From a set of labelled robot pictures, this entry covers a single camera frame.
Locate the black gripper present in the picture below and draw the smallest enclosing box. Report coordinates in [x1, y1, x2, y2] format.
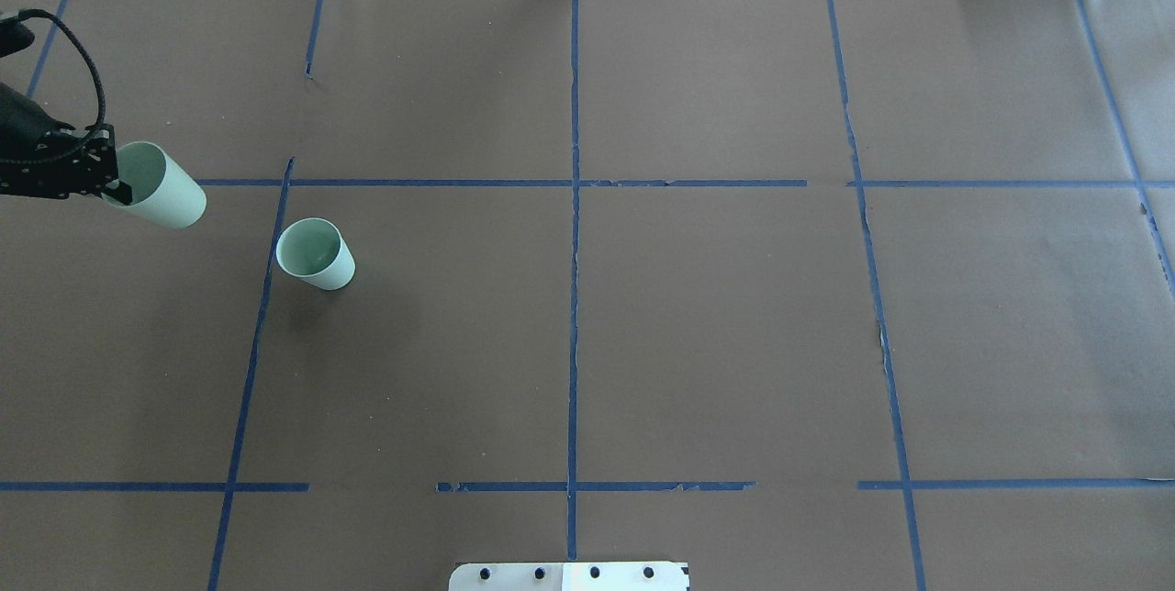
[1, 125, 134, 206]

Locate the pale green cup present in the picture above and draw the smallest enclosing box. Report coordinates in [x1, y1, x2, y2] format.
[275, 217, 356, 291]
[102, 142, 207, 229]

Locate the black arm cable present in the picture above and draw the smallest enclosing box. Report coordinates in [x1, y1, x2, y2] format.
[16, 8, 107, 152]

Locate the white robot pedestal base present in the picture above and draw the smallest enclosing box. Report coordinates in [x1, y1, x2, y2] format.
[448, 560, 691, 590]

